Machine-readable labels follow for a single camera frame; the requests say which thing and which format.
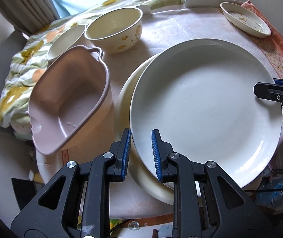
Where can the blue plastic bag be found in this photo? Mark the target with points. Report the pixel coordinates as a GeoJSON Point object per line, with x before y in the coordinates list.
{"type": "Point", "coordinates": [275, 191]}

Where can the brown curtain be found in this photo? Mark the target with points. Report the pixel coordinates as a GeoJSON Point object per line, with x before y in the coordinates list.
{"type": "Point", "coordinates": [27, 5]}

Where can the cream floral bowl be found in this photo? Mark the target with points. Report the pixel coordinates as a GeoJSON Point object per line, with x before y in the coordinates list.
{"type": "Point", "coordinates": [111, 24]}

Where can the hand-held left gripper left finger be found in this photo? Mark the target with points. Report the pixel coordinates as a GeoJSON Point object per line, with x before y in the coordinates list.
{"type": "Point", "coordinates": [126, 151]}

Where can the small floral dish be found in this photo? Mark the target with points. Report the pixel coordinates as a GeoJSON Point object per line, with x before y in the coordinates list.
{"type": "Point", "coordinates": [245, 19]}

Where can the orange floral tablecloth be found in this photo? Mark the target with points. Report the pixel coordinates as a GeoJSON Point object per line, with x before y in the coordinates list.
{"type": "Point", "coordinates": [181, 22]}

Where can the plain white bowl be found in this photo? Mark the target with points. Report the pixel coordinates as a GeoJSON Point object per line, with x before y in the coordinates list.
{"type": "Point", "coordinates": [64, 42]}

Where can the large white plate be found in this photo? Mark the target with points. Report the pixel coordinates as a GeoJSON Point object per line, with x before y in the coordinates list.
{"type": "Point", "coordinates": [206, 104]}

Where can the pink plastic basin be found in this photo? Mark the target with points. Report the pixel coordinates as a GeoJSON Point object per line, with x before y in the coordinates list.
{"type": "Point", "coordinates": [64, 99]}

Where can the floral striped blanket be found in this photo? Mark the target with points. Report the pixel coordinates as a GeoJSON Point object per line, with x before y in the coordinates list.
{"type": "Point", "coordinates": [20, 62]}

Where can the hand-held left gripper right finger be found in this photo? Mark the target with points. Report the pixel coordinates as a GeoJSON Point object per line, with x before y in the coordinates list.
{"type": "Point", "coordinates": [155, 151]}

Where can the large cream plate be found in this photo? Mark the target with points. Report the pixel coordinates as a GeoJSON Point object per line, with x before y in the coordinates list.
{"type": "Point", "coordinates": [125, 99]}

